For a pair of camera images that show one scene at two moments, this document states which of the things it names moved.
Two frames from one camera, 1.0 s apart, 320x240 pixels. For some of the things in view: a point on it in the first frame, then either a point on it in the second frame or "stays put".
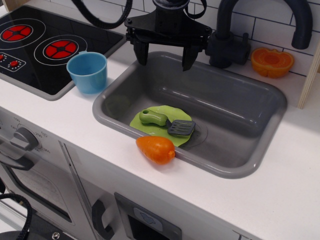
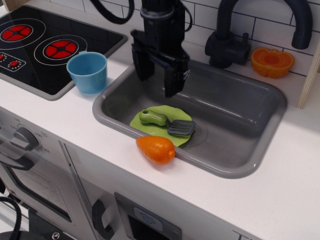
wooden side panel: (315, 69) stays put
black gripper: (172, 27) → (162, 41)
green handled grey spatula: (176, 126) stays put
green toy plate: (171, 113) stays put
